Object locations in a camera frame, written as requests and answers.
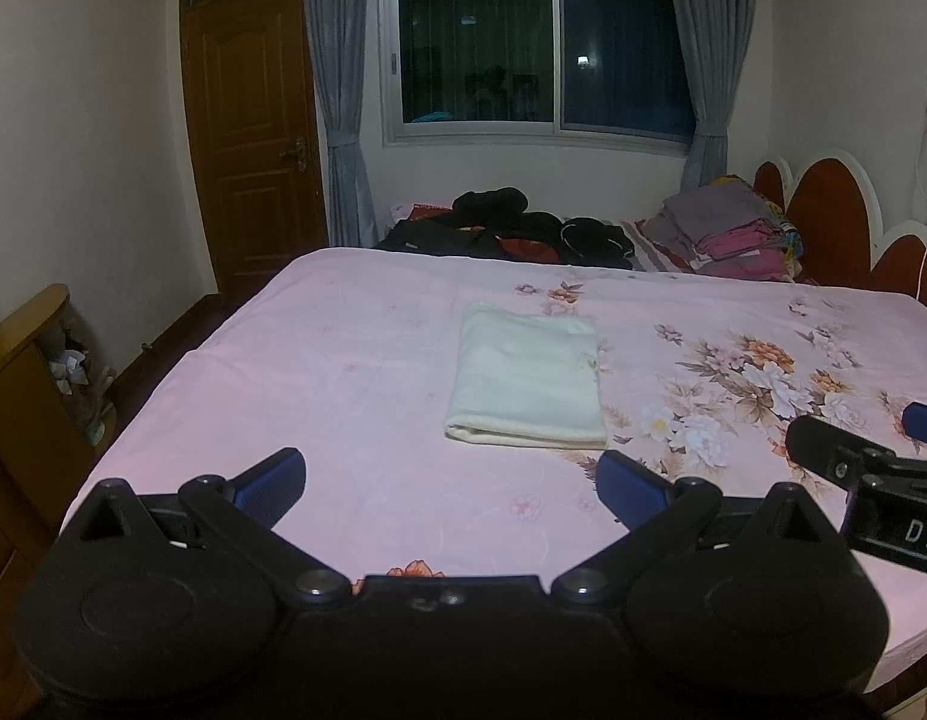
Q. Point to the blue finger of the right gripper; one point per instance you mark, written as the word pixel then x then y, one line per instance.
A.
pixel 914 420
pixel 840 457

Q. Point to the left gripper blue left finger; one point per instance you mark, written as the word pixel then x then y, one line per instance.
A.
pixel 264 493

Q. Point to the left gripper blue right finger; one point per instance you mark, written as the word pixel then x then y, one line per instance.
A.
pixel 635 495

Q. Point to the cream knit sweater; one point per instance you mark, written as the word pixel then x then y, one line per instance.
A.
pixel 526 381

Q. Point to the stack of folded clothes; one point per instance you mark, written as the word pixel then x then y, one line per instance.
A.
pixel 727 229

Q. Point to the pile of black clothes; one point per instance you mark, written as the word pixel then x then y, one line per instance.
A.
pixel 500 225

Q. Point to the red and white headboard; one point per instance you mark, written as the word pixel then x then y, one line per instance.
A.
pixel 837 213

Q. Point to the wooden side cabinet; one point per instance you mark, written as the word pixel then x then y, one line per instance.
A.
pixel 54 426

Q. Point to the striped pillow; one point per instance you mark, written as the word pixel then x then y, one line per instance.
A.
pixel 648 257

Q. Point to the brown wooden door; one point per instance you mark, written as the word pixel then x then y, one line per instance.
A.
pixel 254 142

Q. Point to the right grey curtain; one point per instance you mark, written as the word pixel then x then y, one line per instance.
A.
pixel 714 39

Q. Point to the grey curtain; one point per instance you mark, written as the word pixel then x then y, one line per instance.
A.
pixel 714 39
pixel 336 33

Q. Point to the left grey curtain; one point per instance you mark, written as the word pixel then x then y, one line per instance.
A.
pixel 336 33

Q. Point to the window with white frame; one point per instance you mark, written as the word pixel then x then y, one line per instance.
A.
pixel 533 69

